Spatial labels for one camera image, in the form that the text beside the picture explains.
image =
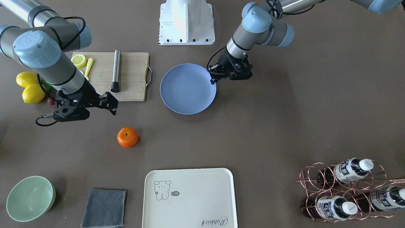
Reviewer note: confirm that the cream rabbit tray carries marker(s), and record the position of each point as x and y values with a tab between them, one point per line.
189	198

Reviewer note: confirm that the blue round plate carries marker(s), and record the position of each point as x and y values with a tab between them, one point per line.
187	89

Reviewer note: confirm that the green bowl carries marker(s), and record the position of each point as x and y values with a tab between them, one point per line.
30	198

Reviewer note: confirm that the yellow plastic knife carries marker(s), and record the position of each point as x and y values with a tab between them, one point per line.
88	67

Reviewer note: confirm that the wooden cutting board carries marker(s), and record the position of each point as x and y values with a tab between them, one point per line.
133	70

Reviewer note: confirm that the bottle top of rack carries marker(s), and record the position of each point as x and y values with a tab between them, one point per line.
353	169

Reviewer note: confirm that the yellow lemon upper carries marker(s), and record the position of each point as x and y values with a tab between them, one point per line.
26	78

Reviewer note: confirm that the grey folded cloth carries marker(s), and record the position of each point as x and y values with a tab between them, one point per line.
105	209

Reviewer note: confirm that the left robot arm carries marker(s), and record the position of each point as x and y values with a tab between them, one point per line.
260	25

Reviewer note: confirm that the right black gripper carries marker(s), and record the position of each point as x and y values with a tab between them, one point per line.
89	94

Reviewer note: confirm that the lemon half upper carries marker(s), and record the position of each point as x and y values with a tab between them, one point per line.
79	60

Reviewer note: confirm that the bottle lower rack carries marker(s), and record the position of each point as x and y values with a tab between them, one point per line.
382	199
328	208

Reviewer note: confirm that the steel muddler black tip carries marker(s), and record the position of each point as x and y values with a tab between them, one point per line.
115	86

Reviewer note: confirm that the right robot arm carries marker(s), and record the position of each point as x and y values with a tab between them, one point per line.
42	47

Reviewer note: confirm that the yellow lemon lower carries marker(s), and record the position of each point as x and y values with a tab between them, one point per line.
33	94

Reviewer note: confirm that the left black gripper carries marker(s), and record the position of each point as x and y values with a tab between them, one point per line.
226	60

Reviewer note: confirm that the orange mandarin fruit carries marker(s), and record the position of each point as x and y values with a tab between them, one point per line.
127	137

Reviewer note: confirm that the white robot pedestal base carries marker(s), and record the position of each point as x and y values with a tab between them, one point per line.
186	22

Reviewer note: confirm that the yellow lemon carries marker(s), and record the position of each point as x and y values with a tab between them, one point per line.
26	78
33	94

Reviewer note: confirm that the copper wire bottle rack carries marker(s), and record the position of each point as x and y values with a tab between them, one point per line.
375	179

